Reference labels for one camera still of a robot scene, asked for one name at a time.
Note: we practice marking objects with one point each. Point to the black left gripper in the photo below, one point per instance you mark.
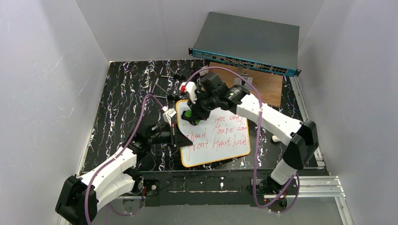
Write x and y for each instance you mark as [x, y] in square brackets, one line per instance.
[174, 135]

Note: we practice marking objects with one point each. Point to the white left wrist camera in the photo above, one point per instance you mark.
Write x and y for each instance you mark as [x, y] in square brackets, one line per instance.
[169, 114]

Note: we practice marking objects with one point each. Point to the silver metal bracket stand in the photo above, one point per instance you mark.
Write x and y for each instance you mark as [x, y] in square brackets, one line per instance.
[247, 80]

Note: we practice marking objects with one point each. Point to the brown wooden board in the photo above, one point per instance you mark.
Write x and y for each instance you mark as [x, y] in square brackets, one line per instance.
[268, 85]

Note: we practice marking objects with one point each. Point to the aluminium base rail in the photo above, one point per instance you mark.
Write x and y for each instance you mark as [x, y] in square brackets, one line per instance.
[232, 188]

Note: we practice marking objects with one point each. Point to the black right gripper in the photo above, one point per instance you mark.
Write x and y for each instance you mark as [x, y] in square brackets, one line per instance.
[197, 108]

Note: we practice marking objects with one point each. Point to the yellow framed whiteboard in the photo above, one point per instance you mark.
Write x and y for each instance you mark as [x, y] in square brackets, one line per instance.
[222, 136]

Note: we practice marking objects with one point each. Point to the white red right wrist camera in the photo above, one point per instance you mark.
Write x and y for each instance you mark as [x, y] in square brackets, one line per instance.
[190, 89]

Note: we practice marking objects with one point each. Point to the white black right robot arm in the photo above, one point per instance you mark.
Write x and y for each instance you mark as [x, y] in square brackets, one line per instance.
[300, 137]

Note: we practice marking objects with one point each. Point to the white pvc elbow near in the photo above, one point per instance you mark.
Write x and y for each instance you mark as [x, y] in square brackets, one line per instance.
[275, 139]

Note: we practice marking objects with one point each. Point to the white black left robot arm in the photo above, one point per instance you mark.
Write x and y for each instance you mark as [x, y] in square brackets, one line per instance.
[108, 177]

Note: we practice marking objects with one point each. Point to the green black whiteboard eraser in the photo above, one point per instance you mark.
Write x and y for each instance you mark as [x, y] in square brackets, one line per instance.
[189, 116]

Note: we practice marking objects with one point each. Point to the white pvc elbow far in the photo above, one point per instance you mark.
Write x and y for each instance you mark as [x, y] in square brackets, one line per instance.
[203, 70]

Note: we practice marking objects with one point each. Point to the teal grey network switch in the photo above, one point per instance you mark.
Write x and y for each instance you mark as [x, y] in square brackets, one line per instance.
[255, 44]

